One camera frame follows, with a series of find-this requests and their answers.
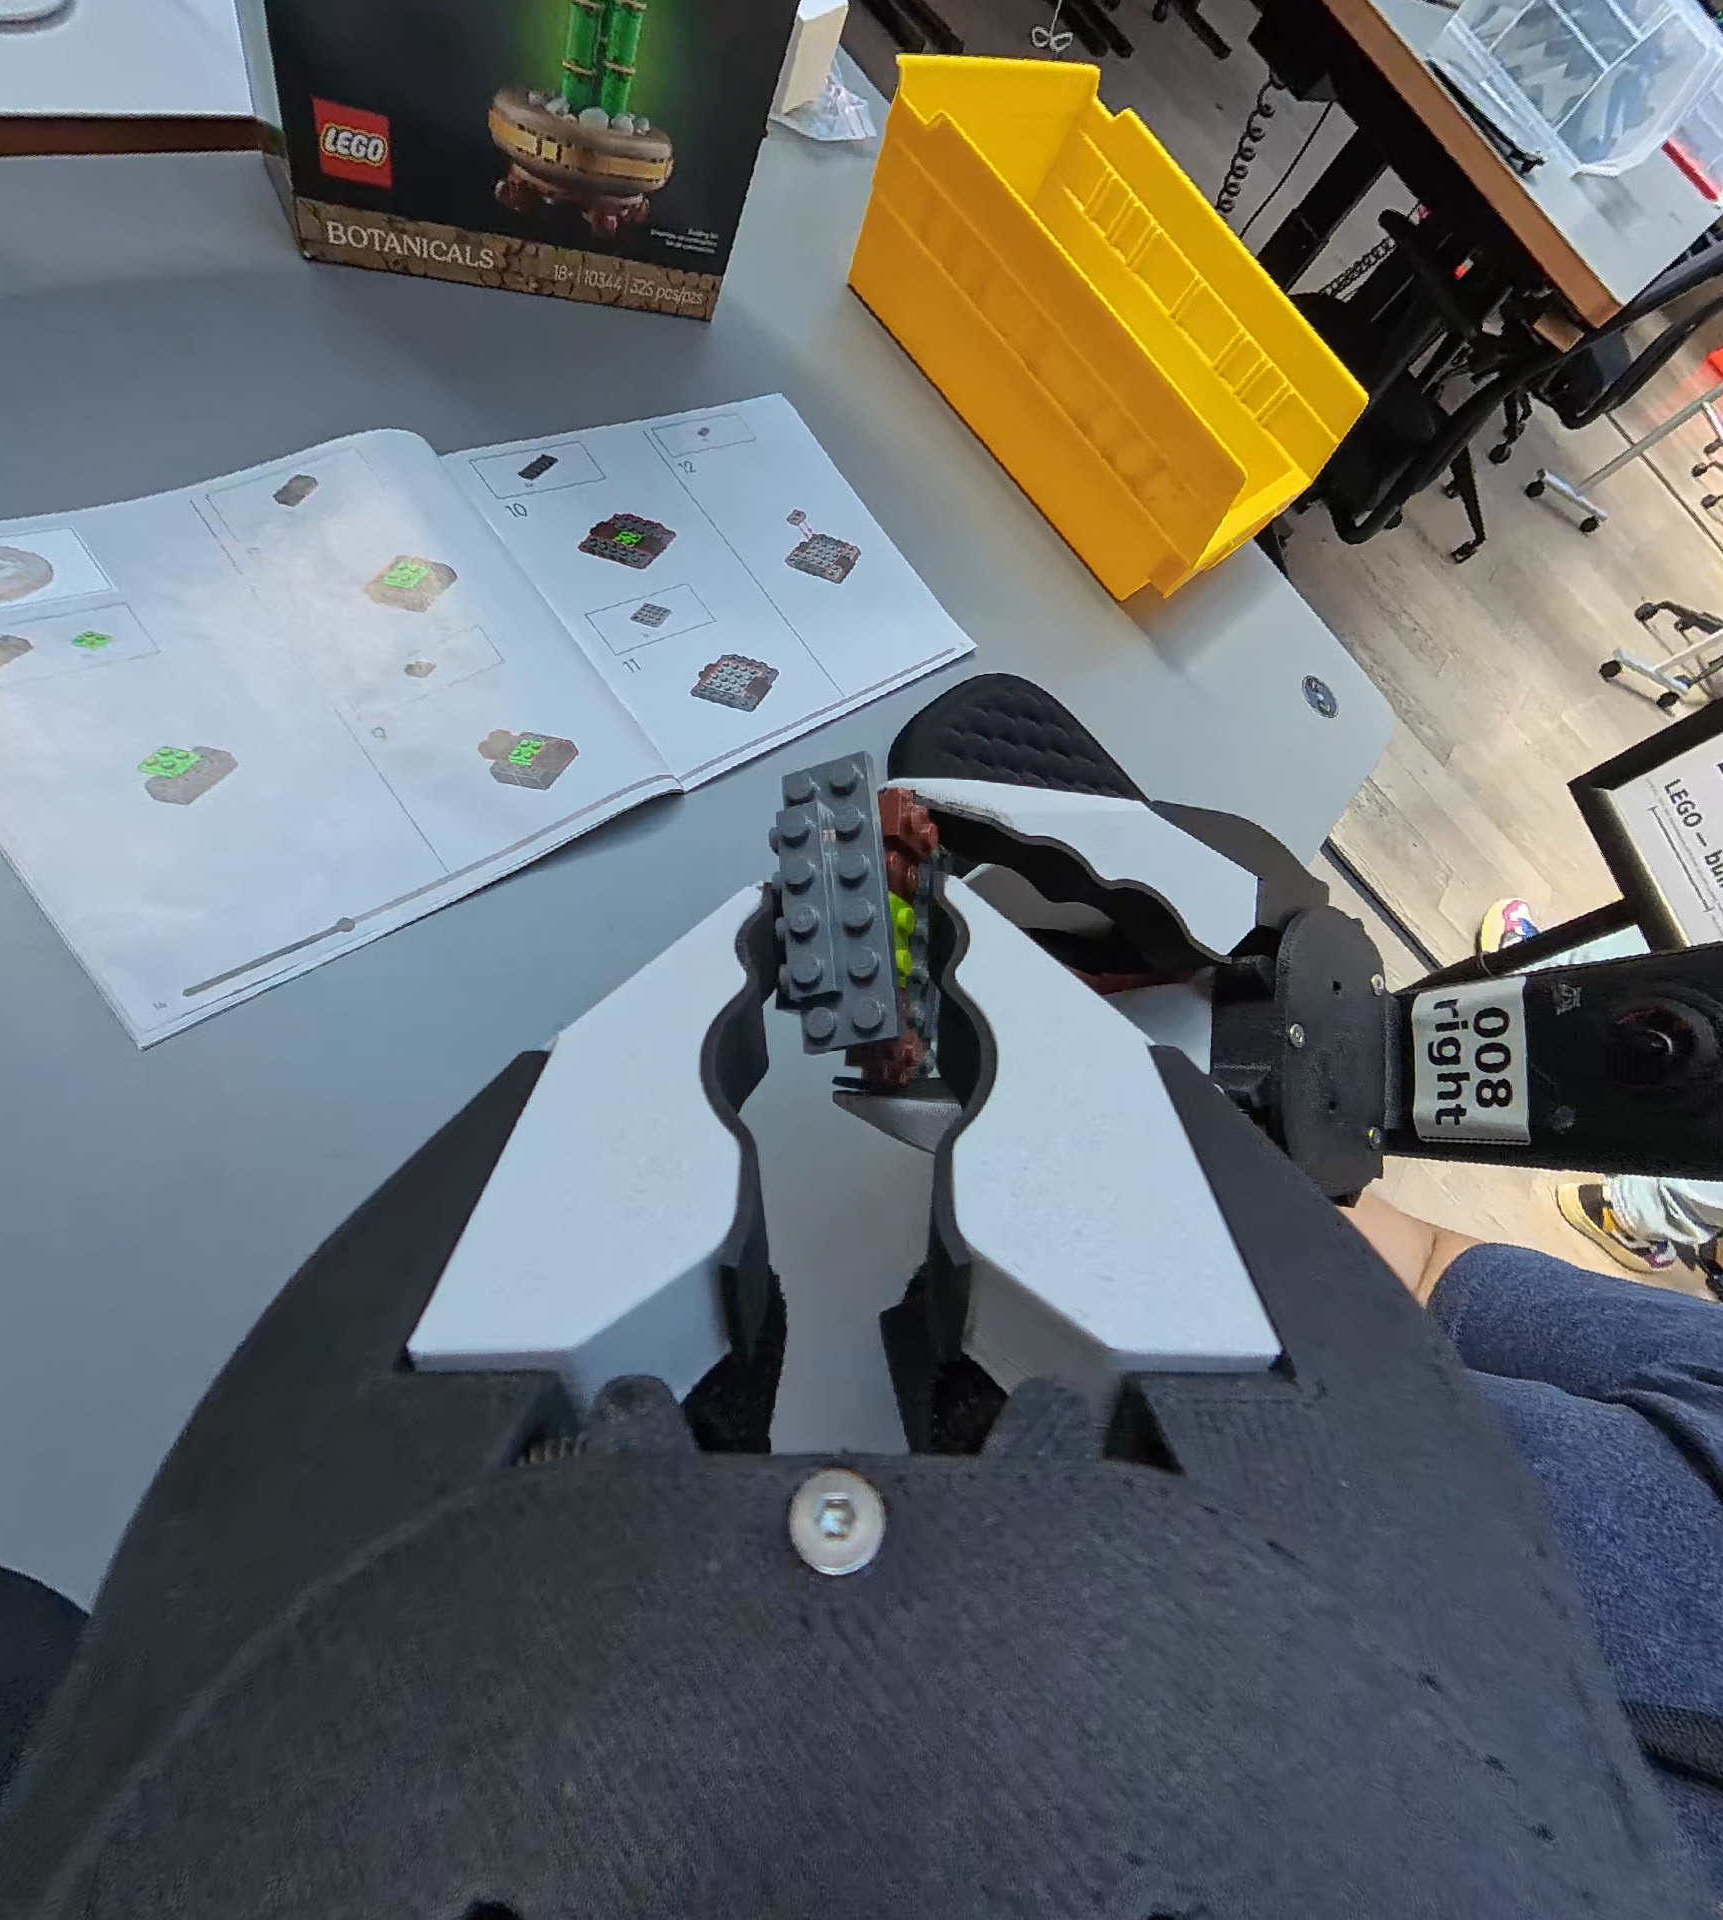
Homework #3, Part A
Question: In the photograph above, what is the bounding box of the instruction booklet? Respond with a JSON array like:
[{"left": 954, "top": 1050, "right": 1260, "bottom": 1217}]
[{"left": 0, "top": 392, "right": 980, "bottom": 1053}]

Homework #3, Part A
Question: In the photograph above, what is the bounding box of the white wood-edged table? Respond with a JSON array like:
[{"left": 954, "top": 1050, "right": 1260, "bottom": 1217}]
[{"left": 0, "top": 0, "right": 279, "bottom": 163}]

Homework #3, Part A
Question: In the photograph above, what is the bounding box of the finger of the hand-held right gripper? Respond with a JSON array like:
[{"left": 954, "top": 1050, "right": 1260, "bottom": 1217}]
[
  {"left": 918, "top": 777, "right": 1314, "bottom": 985},
  {"left": 828, "top": 1087, "right": 972, "bottom": 1159}
]

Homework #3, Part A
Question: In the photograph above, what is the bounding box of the clear plastic storage box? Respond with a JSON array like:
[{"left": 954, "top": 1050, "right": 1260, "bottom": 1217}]
[{"left": 1428, "top": 0, "right": 1723, "bottom": 211}]

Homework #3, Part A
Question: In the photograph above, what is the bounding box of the black dimpled armrest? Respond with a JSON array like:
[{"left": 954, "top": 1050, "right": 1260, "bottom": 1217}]
[{"left": 888, "top": 673, "right": 1152, "bottom": 817}]

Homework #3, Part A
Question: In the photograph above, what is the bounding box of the grey desk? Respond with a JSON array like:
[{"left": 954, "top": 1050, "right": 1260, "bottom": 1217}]
[{"left": 0, "top": 0, "right": 1404, "bottom": 1615}]

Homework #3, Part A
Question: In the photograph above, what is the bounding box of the dark toy box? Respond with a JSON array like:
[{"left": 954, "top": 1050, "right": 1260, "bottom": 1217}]
[{"left": 267, "top": 0, "right": 804, "bottom": 326}]

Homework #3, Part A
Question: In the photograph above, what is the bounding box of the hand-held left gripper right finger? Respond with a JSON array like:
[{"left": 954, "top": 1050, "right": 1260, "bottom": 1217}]
[{"left": 880, "top": 875, "right": 1286, "bottom": 1399}]

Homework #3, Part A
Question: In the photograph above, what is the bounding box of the framed poster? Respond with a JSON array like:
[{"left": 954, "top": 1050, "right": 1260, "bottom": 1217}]
[{"left": 1570, "top": 656, "right": 1723, "bottom": 966}]

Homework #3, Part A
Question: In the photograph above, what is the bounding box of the yellow plastic bin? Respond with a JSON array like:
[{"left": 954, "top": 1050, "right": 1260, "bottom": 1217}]
[{"left": 846, "top": 55, "right": 1374, "bottom": 607}]

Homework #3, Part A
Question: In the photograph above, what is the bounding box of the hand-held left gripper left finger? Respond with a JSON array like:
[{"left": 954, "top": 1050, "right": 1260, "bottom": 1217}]
[{"left": 407, "top": 885, "right": 780, "bottom": 1394}]

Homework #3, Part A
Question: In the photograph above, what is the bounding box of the dark grey brick plate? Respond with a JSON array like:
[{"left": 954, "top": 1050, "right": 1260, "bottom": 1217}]
[{"left": 772, "top": 757, "right": 912, "bottom": 1063}]

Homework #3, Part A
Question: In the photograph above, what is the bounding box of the white metal frame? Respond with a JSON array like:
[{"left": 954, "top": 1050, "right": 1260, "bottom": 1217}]
[{"left": 1528, "top": 337, "right": 1723, "bottom": 711}]

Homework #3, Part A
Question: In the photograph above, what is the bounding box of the black swivel chair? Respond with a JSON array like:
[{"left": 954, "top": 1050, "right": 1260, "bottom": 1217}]
[{"left": 1288, "top": 206, "right": 1606, "bottom": 565}]

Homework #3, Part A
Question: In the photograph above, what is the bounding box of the small clear plastic bag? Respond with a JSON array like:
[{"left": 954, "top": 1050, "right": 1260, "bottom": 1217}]
[{"left": 796, "top": 66, "right": 882, "bottom": 148}]

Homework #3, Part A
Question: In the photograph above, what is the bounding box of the wooden table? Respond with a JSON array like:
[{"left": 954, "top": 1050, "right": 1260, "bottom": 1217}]
[{"left": 1318, "top": 0, "right": 1723, "bottom": 331}]

